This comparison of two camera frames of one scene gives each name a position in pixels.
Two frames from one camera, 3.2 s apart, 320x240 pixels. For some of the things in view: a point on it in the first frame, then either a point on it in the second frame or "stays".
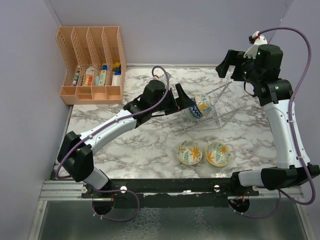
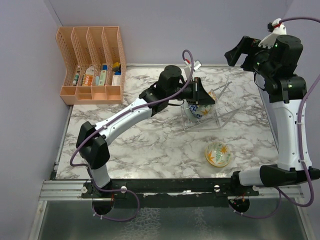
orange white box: x=87 y=79 stays
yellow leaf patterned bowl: x=217 y=154 stays
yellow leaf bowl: x=189 y=152 -> x=212 y=94
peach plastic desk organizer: x=94 y=64 stays
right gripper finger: x=238 y=74 -> x=248 y=64
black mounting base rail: x=186 y=193 stays
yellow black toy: x=116 y=66 stays
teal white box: x=102 y=74 stays
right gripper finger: x=233 y=58 -> x=245 y=45
